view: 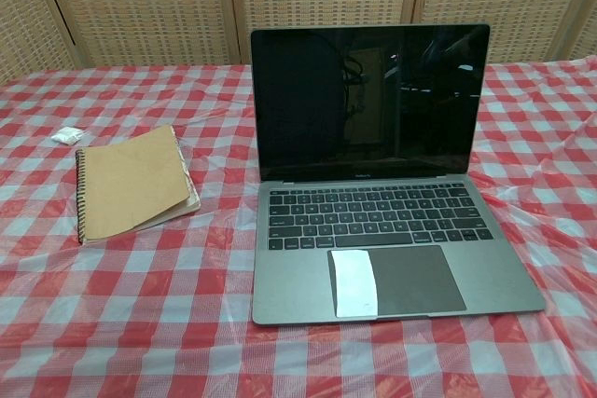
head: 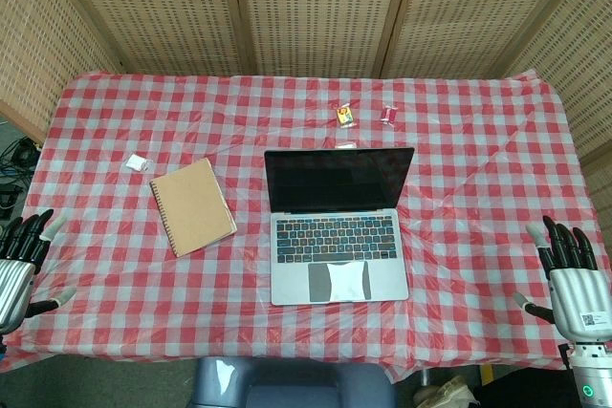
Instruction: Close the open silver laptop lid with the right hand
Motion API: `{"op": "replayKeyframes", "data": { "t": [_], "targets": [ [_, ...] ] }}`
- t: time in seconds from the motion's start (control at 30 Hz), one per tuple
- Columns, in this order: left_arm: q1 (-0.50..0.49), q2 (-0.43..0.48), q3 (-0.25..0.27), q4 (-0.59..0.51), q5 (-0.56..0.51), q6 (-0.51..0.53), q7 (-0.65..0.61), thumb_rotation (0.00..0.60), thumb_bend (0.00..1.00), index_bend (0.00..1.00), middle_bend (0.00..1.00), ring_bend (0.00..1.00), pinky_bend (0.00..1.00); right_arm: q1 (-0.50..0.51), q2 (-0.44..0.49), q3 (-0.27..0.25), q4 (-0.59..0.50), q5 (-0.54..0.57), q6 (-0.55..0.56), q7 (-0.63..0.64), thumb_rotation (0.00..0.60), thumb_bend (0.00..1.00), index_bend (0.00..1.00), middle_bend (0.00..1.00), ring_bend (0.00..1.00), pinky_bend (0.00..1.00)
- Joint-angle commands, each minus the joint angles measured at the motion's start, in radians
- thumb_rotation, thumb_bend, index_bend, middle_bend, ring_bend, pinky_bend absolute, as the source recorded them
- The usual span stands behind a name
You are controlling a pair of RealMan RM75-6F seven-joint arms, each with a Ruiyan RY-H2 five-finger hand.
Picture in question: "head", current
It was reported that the silver laptop with black screen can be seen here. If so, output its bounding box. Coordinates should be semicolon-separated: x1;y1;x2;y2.
264;146;416;307

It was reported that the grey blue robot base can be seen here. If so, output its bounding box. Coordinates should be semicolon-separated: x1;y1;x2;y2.
190;356;398;408

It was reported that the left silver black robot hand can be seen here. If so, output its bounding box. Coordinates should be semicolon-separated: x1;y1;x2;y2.
0;208;78;335

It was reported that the black cables and equipment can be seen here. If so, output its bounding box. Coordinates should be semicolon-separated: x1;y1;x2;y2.
0;135;42;223

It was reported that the red white checkered tablecloth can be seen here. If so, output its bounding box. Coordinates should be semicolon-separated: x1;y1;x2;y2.
2;71;601;376

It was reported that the beige shoe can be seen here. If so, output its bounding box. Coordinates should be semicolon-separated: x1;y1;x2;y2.
413;376;479;408

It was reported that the yellow orange snack packet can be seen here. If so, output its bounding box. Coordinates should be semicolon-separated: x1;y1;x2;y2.
336;103;359;129

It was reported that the brown spiral notebook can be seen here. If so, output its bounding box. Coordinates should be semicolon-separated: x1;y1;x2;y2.
149;157;238;259

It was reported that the woven bamboo folding screen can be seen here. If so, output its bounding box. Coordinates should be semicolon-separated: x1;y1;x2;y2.
0;0;612;189

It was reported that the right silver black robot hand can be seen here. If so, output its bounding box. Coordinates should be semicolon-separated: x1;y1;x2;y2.
514;215;612;345

